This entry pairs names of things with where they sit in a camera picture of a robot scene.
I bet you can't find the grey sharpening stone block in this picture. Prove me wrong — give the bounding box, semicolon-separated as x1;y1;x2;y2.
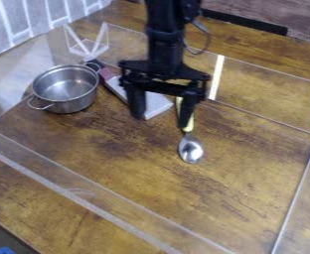
98;65;173;120

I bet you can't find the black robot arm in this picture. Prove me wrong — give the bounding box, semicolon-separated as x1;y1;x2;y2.
117;0;211;128

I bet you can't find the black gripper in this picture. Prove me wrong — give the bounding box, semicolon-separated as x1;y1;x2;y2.
117;61;211;128

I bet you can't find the clear acrylic corner bracket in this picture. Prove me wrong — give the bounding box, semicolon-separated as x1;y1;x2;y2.
63;24;109;61

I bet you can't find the blue object at corner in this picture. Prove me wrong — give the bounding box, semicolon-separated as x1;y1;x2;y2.
0;246;15;254

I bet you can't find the black bar on table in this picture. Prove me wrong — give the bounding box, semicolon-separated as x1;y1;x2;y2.
201;8;287;36

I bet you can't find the silver metal pot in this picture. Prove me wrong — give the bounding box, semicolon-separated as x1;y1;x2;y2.
27;63;100;114

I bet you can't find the yellow handled metal spoon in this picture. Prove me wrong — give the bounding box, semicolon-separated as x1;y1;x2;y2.
175;95;205;165

